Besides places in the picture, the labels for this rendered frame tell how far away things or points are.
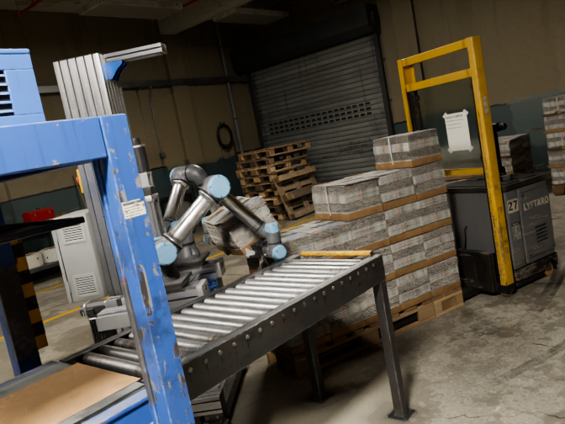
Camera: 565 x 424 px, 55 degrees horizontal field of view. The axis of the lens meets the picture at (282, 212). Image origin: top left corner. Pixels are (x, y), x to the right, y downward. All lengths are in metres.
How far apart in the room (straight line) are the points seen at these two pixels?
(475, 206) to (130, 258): 3.39
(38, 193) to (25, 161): 8.33
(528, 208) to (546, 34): 5.53
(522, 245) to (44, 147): 3.68
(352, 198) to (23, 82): 2.39
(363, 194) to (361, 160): 7.53
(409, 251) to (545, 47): 6.34
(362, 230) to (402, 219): 0.34
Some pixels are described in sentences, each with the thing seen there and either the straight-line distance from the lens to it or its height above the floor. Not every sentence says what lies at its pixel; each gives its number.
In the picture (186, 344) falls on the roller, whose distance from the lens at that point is 1.95.
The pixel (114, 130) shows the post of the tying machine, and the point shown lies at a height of 1.51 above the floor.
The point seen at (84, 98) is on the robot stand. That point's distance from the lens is 3.10.
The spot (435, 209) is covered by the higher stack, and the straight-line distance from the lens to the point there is 3.96.
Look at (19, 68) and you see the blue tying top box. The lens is 1.51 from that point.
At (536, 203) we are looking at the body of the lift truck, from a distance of 4.53.
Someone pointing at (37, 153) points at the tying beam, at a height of 1.48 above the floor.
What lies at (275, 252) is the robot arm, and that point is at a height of 0.85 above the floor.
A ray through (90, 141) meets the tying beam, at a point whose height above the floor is 1.49.
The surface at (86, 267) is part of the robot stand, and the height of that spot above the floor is 0.94.
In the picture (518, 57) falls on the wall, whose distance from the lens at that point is 9.77.
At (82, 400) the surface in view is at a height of 0.80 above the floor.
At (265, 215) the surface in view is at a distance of 3.20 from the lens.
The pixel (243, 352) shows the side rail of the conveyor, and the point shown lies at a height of 0.73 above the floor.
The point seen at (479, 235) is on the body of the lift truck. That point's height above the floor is 0.41.
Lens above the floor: 1.41
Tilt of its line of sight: 7 degrees down
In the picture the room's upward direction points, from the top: 11 degrees counter-clockwise
